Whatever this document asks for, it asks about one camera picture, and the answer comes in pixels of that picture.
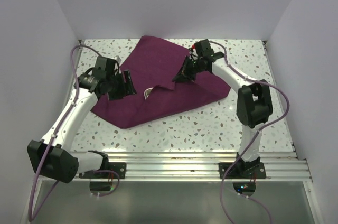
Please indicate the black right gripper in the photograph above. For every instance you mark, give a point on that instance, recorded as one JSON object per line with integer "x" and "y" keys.
{"x": 181, "y": 77}

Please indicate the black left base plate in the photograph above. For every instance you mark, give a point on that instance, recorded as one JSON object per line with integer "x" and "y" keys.
{"x": 111, "y": 170}

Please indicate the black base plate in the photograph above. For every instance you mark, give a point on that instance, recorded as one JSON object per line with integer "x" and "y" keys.
{"x": 236, "y": 172}
{"x": 111, "y": 170}

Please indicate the purple cloth mat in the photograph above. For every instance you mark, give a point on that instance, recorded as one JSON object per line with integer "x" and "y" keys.
{"x": 153, "y": 63}

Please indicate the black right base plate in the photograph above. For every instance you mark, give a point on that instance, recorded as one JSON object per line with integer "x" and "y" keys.
{"x": 236, "y": 172}

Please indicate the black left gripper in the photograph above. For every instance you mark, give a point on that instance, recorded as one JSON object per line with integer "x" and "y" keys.
{"x": 127, "y": 86}

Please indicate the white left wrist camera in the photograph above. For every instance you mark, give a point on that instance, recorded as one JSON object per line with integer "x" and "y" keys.
{"x": 118, "y": 59}

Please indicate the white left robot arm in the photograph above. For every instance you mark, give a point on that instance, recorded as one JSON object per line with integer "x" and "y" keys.
{"x": 51, "y": 156}

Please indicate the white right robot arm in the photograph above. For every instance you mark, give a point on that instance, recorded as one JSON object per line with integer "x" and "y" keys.
{"x": 254, "y": 104}

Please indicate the aluminium rail frame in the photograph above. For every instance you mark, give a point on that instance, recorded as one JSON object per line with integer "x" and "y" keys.
{"x": 172, "y": 173}

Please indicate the steel instrument tray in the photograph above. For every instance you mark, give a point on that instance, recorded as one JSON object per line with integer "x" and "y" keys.
{"x": 147, "y": 92}

